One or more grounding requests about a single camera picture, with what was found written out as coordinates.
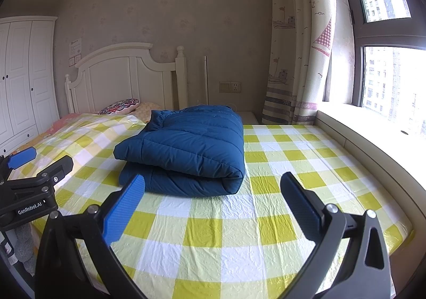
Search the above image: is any white nightstand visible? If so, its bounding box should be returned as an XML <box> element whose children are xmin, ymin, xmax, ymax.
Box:
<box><xmin>233</xmin><ymin>111</ymin><xmax>262</xmax><ymax>126</ymax></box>

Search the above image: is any wall socket panel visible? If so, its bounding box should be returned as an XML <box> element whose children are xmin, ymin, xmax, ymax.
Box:
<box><xmin>219</xmin><ymin>81</ymin><xmax>243</xmax><ymax>93</ymax></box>

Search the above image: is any white wardrobe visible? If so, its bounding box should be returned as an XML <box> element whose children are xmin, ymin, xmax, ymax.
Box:
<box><xmin>0</xmin><ymin>16</ymin><xmax>61</xmax><ymax>157</ymax></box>

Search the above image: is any yellow pink floral quilt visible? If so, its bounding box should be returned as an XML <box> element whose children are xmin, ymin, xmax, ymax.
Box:
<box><xmin>7</xmin><ymin>112</ymin><xmax>84</xmax><ymax>157</ymax></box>

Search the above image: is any patterned round cushion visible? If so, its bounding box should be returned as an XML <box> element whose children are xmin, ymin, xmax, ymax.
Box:
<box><xmin>98</xmin><ymin>98</ymin><xmax>141</xmax><ymax>116</ymax></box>

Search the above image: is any slim white pole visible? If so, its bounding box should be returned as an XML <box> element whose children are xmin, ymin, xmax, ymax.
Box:
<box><xmin>203</xmin><ymin>56</ymin><xmax>210</xmax><ymax>105</ymax></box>

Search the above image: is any yellow white checked bedsheet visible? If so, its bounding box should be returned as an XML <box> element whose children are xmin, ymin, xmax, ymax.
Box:
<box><xmin>8</xmin><ymin>113</ymin><xmax>415</xmax><ymax>299</ymax></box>

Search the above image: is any white window sill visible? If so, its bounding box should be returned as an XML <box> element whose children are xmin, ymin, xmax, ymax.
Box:
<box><xmin>314</xmin><ymin>104</ymin><xmax>426</xmax><ymax>253</ymax></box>

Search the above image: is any white wall notice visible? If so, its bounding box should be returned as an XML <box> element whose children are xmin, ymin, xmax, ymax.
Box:
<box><xmin>69</xmin><ymin>38</ymin><xmax>83</xmax><ymax>57</ymax></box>

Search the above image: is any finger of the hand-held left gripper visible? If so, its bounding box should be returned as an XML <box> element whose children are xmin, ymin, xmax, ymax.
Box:
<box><xmin>7</xmin><ymin>155</ymin><xmax>74</xmax><ymax>191</ymax></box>
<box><xmin>7</xmin><ymin>147</ymin><xmax>38</xmax><ymax>170</ymax></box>

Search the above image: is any white wooden headboard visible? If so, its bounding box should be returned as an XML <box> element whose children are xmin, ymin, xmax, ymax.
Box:
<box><xmin>64</xmin><ymin>42</ymin><xmax>189</xmax><ymax>116</ymax></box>

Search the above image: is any person's left forearm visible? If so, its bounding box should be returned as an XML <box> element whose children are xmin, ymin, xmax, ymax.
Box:
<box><xmin>0</xmin><ymin>217</ymin><xmax>36</xmax><ymax>278</ymax></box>

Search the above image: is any blue quilted jacket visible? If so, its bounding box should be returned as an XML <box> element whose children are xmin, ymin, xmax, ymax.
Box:
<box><xmin>113</xmin><ymin>105</ymin><xmax>246</xmax><ymax>198</ymax></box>

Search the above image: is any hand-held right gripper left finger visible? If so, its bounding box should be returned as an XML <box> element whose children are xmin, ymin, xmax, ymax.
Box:
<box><xmin>35</xmin><ymin>174</ymin><xmax>147</xmax><ymax>299</ymax></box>

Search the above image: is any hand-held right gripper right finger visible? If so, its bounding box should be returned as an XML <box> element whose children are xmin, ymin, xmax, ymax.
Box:
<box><xmin>280</xmin><ymin>171</ymin><xmax>395</xmax><ymax>299</ymax></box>

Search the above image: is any sailboat print curtain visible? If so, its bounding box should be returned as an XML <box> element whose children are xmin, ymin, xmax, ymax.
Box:
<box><xmin>261</xmin><ymin>0</ymin><xmax>337</xmax><ymax>126</ymax></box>

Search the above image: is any pale pink pillow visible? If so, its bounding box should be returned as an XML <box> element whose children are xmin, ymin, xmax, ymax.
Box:
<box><xmin>135</xmin><ymin>102</ymin><xmax>164</xmax><ymax>117</ymax></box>

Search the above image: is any window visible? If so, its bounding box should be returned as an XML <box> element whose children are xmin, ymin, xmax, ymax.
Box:
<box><xmin>333</xmin><ymin>0</ymin><xmax>426</xmax><ymax>140</ymax></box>

